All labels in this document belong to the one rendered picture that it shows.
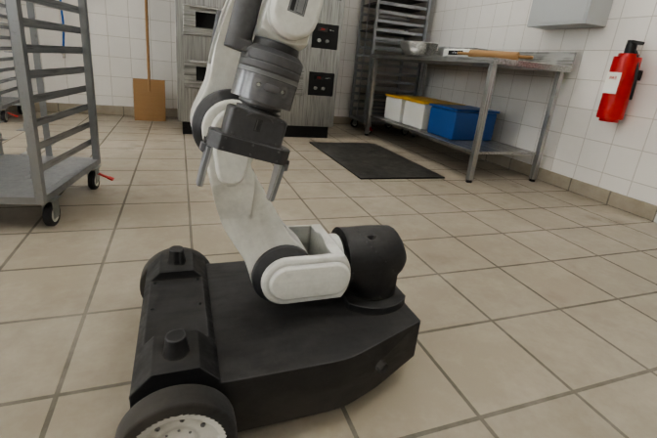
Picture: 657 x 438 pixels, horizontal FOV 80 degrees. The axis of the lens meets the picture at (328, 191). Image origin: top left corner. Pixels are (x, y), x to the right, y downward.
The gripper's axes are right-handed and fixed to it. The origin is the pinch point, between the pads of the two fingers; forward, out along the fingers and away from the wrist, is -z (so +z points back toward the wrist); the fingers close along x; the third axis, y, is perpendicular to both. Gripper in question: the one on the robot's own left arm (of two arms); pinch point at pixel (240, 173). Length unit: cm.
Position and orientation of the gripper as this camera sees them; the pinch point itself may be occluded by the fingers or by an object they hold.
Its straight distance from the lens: 60.7
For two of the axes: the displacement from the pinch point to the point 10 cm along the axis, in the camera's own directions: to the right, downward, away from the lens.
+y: 3.4, 2.9, -8.9
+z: 3.0, -9.3, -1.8
